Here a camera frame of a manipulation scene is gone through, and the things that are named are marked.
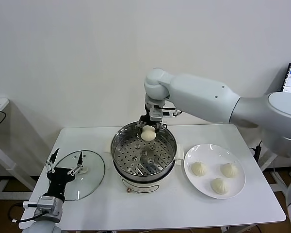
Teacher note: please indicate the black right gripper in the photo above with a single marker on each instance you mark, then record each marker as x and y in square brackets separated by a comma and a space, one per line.
[147, 114]

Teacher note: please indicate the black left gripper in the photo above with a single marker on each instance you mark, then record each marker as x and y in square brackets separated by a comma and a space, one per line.
[59, 177]

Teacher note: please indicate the white steamed baozi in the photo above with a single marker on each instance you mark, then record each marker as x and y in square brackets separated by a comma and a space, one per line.
[198, 168]
[148, 134]
[229, 170]
[220, 185]

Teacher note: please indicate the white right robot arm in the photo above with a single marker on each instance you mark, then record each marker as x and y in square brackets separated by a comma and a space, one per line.
[196, 97]

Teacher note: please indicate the stainless steel steamer basket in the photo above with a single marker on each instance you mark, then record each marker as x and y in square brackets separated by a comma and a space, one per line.
[145, 157]

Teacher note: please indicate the round glass pot lid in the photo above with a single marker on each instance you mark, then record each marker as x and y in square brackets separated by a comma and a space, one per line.
[92, 174]

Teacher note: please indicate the large white round plate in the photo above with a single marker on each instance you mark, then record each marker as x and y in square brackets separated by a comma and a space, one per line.
[208, 153]

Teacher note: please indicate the white side table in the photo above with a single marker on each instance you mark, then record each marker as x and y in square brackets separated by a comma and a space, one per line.
[1, 104]

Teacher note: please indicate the black power strip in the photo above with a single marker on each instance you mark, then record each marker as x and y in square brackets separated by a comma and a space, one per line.
[257, 153]

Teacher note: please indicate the white laptop stand table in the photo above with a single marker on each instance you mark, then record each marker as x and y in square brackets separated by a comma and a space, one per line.
[269, 160]

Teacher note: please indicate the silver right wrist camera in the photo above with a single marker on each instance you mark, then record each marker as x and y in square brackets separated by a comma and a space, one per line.
[156, 114]

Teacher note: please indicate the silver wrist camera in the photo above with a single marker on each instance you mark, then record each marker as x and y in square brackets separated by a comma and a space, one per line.
[47, 202]
[156, 114]

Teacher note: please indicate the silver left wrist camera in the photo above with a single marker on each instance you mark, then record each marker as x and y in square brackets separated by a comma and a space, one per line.
[47, 202]

